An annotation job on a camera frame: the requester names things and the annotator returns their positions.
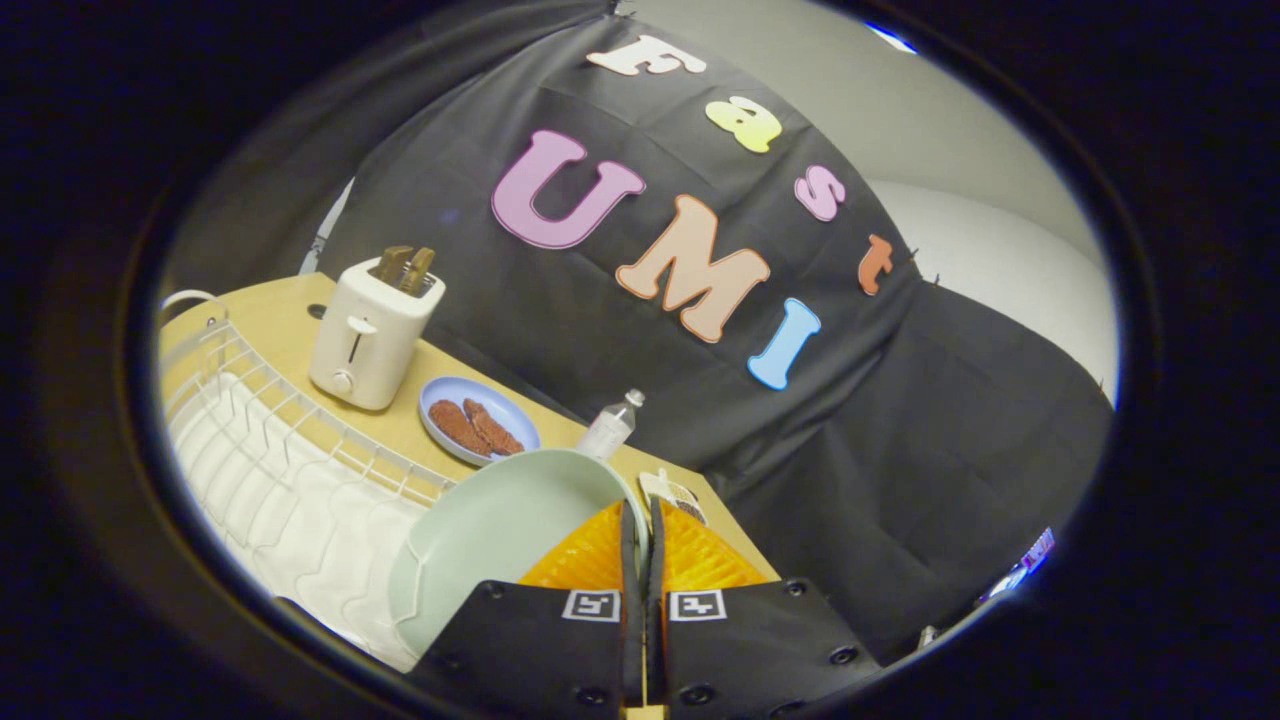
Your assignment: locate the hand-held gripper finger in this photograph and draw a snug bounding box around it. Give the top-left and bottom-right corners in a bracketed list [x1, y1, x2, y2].
[648, 497, 881, 719]
[408, 500, 646, 713]

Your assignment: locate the pale green plate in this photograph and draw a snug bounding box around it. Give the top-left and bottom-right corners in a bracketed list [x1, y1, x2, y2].
[388, 448, 652, 661]

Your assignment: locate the white wire dish rack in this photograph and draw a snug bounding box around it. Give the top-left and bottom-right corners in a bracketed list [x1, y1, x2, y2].
[160, 318, 463, 673]

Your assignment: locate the blue plate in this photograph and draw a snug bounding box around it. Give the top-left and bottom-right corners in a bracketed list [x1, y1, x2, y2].
[418, 376, 542, 468]

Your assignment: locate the clear plastic water bottle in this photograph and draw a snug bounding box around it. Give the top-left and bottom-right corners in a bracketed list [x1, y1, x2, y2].
[576, 389, 647, 463]

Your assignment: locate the brown meat piece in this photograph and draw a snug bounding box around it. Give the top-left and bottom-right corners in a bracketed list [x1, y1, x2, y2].
[462, 398, 526, 457]
[428, 399, 492, 458]

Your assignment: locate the black backdrop cloth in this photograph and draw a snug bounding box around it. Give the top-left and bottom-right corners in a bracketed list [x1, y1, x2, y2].
[165, 0, 1116, 666]

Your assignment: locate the white toaster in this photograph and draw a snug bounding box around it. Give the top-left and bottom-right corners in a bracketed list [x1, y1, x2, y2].
[308, 256, 447, 412]

